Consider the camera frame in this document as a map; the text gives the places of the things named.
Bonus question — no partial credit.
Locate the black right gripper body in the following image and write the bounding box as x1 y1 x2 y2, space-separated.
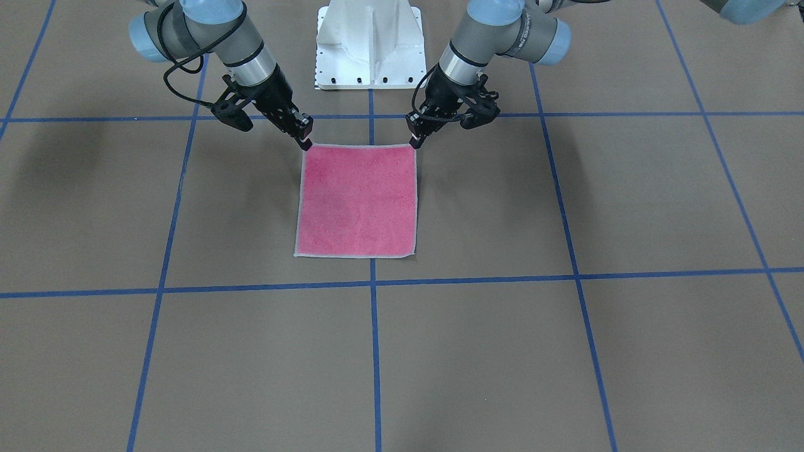
210 68 313 136

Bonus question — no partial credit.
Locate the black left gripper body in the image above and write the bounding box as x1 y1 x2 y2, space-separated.
406 64 501 136

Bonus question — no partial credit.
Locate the pink towel with grey back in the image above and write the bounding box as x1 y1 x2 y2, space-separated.
294 145 418 259

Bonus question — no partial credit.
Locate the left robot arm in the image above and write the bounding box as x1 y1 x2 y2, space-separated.
405 1 572 149

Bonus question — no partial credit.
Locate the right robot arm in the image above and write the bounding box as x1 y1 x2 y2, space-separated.
129 1 313 151

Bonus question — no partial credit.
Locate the brown paper table cover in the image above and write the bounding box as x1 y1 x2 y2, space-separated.
1 1 802 451

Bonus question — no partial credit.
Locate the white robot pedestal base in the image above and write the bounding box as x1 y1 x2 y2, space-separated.
314 1 427 90

